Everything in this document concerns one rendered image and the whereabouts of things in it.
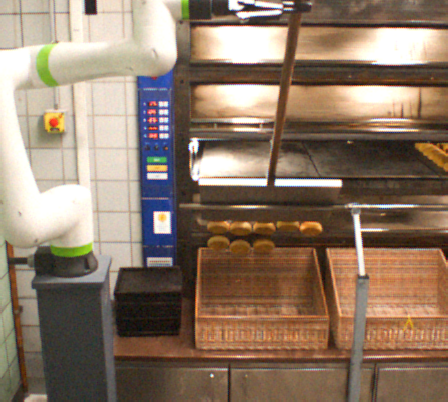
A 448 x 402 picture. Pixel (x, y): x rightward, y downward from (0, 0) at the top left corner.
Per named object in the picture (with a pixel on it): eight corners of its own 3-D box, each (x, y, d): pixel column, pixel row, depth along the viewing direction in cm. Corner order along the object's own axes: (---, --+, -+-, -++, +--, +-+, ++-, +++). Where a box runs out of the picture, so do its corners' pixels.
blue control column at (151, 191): (179, 260, 505) (174, -17, 449) (199, 260, 504) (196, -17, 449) (148, 401, 318) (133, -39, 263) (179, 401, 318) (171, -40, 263)
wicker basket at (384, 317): (321, 299, 303) (324, 246, 296) (435, 300, 301) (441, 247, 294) (335, 351, 256) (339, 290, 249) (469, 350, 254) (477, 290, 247)
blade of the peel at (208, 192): (341, 186, 240) (341, 179, 241) (198, 184, 241) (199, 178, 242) (327, 221, 273) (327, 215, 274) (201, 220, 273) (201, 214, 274)
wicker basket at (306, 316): (197, 299, 303) (197, 246, 296) (313, 299, 303) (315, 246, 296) (193, 351, 256) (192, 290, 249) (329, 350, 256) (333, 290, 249)
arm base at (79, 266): (3, 278, 175) (1, 259, 174) (17, 259, 190) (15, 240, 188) (94, 277, 177) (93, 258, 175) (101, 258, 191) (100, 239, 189)
